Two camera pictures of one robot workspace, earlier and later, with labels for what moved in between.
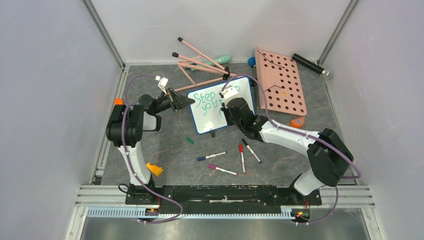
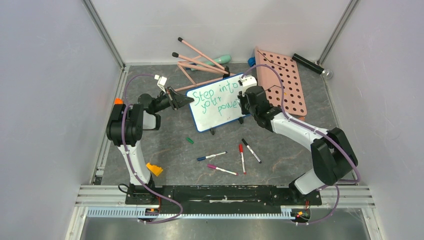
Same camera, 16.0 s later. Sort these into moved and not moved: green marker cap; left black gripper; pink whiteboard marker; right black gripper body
Moved: right black gripper body
Not moved: pink whiteboard marker; green marker cap; left black gripper
